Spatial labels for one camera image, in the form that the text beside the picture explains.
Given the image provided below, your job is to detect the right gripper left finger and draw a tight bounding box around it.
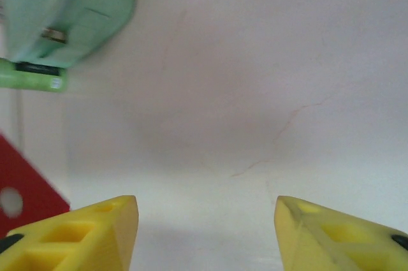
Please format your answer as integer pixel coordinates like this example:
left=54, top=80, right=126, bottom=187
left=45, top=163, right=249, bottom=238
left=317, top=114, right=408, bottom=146
left=0, top=194, right=140, bottom=271

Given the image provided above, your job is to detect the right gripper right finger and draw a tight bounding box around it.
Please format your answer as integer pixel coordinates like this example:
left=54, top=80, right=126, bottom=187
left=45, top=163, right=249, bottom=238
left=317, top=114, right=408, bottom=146
left=275, top=196, right=408, bottom=271

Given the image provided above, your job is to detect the red card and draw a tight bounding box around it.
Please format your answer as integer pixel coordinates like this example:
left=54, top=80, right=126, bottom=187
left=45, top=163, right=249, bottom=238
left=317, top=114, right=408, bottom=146
left=0, top=133, right=71, bottom=240

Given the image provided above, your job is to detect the green roll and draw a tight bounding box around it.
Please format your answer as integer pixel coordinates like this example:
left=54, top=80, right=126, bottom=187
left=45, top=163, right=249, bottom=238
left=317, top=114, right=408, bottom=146
left=0, top=58, right=69, bottom=93

